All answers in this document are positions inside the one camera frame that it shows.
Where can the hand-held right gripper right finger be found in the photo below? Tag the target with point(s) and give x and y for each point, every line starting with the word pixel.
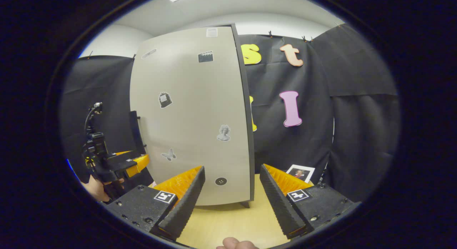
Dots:
pixel 275 202

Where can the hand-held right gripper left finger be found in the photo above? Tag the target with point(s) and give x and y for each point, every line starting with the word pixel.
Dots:
pixel 187 202

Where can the white photo-cover book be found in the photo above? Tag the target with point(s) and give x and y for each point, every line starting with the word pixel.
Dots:
pixel 300 173

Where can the beige cabinet door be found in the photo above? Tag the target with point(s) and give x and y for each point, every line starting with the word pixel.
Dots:
pixel 196 99

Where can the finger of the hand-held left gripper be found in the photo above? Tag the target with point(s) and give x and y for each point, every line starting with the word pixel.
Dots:
pixel 134 165
pixel 123 157

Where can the black backdrop cloth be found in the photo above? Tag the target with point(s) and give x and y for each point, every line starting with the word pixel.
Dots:
pixel 357 135

